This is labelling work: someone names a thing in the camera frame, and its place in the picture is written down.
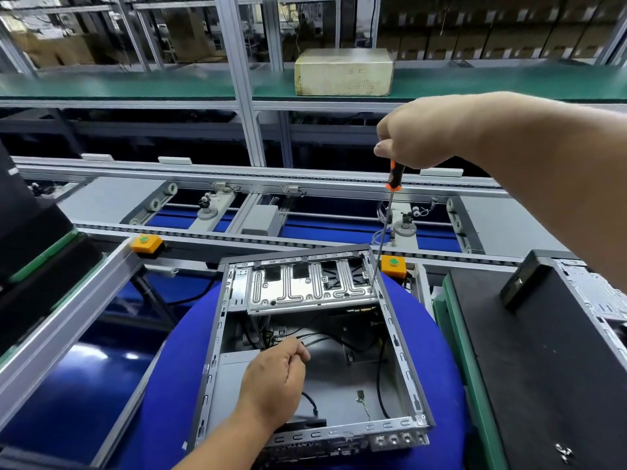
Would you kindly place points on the person's left hand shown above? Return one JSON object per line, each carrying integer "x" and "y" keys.
{"x": 274, "y": 386}

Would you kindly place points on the person's right hand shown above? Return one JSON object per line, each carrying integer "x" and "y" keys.
{"x": 431, "y": 132}

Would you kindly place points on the person's left thumb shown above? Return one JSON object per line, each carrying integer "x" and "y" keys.
{"x": 300, "y": 355}

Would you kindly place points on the person's right fingers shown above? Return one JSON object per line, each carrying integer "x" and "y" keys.
{"x": 392, "y": 141}

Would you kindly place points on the person's right forearm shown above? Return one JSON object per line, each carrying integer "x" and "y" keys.
{"x": 563, "y": 166}

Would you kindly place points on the person's left forearm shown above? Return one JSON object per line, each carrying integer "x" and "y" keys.
{"x": 230, "y": 445}

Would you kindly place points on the open grey computer case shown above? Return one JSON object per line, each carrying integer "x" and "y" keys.
{"x": 343, "y": 376}

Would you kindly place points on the silver metal drive cage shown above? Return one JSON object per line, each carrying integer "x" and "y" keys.
{"x": 294, "y": 288}

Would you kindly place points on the beige cardboard box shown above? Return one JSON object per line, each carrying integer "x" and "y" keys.
{"x": 343, "y": 73}

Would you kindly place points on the grey stopper cylinder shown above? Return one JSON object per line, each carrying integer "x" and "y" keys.
{"x": 206, "y": 208}
{"x": 405, "y": 225}

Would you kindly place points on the blue conveyor base panel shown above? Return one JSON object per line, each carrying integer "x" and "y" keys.
{"x": 318, "y": 230}

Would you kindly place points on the orange button box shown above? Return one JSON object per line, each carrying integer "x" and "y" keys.
{"x": 393, "y": 266}
{"x": 145, "y": 243}

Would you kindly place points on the round blue turntable mat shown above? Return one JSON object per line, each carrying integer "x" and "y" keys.
{"x": 166, "y": 386}

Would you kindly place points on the grey metal box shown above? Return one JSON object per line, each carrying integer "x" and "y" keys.
{"x": 262, "y": 221}

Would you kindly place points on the row of dark boxes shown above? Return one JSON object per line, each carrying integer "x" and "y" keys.
{"x": 490, "y": 39}

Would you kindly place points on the brown cardboard box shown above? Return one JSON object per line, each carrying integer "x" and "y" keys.
{"x": 196, "y": 36}
{"x": 54, "y": 48}

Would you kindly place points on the black computer case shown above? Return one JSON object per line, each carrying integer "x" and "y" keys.
{"x": 578, "y": 298}
{"x": 29, "y": 225}

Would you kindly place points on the green shelf mat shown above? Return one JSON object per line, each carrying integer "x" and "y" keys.
{"x": 147, "y": 85}

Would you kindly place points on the small silver screws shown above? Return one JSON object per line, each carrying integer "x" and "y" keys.
{"x": 564, "y": 452}

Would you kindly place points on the aluminium conveyor frame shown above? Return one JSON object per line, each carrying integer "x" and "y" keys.
{"x": 254, "y": 173}

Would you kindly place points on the aluminium shelf frame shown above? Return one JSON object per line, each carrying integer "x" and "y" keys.
{"x": 240, "y": 92}

